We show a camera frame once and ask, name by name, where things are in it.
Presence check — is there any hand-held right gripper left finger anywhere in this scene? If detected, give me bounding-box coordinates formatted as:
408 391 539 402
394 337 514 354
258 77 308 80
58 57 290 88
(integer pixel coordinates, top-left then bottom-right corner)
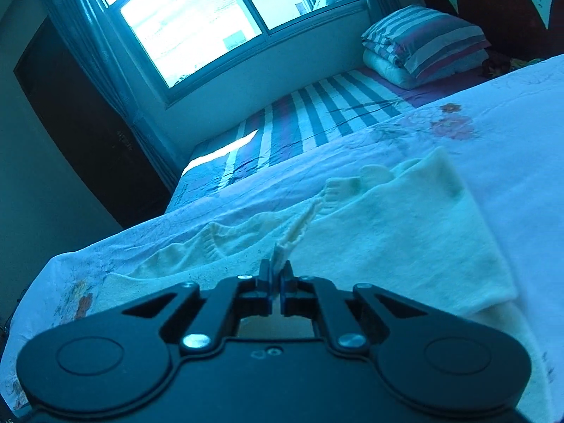
121 259 273 354

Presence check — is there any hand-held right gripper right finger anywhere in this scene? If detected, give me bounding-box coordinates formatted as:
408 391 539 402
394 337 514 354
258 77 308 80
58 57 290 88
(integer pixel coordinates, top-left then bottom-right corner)
280 260 430 354

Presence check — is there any white towel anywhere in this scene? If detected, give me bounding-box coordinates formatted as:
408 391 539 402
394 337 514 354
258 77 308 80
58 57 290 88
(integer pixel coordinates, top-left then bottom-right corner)
103 146 557 423

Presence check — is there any striped bed sheet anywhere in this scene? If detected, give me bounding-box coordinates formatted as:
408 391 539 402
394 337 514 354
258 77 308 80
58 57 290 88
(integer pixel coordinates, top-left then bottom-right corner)
166 67 491 209

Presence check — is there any dark wooden door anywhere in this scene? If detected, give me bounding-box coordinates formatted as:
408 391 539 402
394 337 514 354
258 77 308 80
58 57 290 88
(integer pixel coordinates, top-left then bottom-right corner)
13 17 173 230

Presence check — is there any white pillow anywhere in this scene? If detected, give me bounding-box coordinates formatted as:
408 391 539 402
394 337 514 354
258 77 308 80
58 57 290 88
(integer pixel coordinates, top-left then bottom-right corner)
362 48 490 91

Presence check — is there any floral bed blanket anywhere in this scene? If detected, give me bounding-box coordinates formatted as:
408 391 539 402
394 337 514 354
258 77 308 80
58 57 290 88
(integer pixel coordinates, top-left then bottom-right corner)
0 54 564 419

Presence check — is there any sliding window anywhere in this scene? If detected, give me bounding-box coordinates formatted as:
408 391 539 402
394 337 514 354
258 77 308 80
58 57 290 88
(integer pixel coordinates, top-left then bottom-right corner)
83 0 370 110

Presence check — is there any striped folded pillow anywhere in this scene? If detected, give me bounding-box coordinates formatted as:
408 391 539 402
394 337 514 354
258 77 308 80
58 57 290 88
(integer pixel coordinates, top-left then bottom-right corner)
361 4 492 81

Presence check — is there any heart-shaped red headboard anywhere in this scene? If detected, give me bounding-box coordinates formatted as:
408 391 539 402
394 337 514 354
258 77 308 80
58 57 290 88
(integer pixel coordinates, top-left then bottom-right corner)
418 0 560 61

